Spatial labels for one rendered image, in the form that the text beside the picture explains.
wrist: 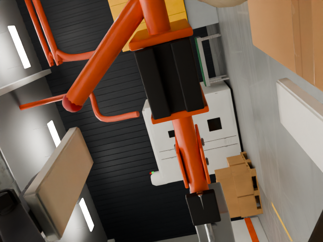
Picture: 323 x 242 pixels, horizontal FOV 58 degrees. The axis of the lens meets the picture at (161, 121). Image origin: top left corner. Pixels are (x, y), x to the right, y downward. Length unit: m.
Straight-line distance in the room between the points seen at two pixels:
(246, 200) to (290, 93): 7.22
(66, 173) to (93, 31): 10.95
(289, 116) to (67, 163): 0.13
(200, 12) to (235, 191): 4.35
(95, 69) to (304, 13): 0.21
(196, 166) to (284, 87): 0.18
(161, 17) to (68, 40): 11.08
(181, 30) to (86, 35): 10.88
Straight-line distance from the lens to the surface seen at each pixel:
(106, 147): 12.09
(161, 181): 8.86
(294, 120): 0.18
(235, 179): 7.02
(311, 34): 0.32
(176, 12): 7.48
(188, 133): 0.31
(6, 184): 6.36
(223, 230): 0.40
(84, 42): 11.21
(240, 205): 7.43
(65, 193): 0.17
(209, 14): 7.58
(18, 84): 9.60
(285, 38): 0.38
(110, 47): 0.31
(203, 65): 7.60
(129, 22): 0.30
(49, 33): 8.39
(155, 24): 0.28
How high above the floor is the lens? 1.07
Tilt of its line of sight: 7 degrees up
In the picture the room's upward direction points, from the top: 103 degrees counter-clockwise
